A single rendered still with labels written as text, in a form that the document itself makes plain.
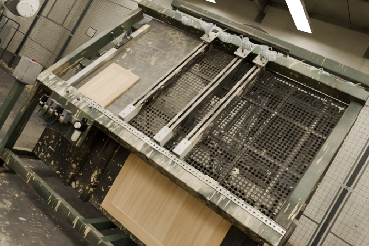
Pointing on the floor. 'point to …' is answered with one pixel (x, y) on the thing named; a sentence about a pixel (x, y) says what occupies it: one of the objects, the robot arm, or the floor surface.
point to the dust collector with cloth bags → (6, 24)
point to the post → (10, 100)
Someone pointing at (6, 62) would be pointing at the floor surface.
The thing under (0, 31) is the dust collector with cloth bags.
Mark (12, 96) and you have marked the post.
